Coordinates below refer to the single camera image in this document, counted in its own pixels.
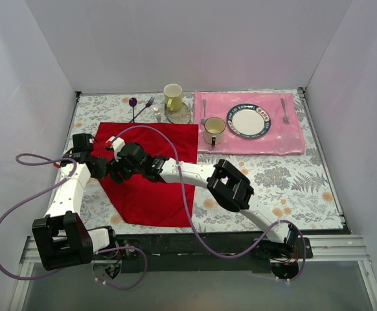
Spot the cream enamel mug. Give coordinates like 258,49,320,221
203,117,226,146

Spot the purple spoon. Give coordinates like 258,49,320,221
128,97,137,123

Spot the silver fork on placemat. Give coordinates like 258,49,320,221
280,98,289,124

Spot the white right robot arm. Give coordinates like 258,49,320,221
106,137,299,258

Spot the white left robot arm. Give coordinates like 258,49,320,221
32,133,119,271

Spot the floral tablecloth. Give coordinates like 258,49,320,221
71,89,345,235

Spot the pink placemat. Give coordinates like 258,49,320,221
193,91,306,156

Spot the silver fork black handle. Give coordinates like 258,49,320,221
154,106,162,123

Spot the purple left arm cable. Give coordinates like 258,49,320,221
0,154,149,290

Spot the red cloth napkin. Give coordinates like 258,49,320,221
96,122,199,227

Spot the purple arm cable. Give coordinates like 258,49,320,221
0,154,149,290
110,125,307,282

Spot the aluminium frame rail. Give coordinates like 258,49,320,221
9,235,377,310

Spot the white plate blue rim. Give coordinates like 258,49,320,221
226,104,271,139

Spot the speckled round coaster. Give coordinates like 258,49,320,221
165,102,192,124

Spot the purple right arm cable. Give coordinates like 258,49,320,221
110,125,307,282

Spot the silver spoon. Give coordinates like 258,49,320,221
201,99,207,125

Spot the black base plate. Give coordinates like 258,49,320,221
113,232,313,273

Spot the yellow ceramic mug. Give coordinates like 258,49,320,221
163,84,183,112

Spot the purple fork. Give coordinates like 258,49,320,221
129,97,155,123

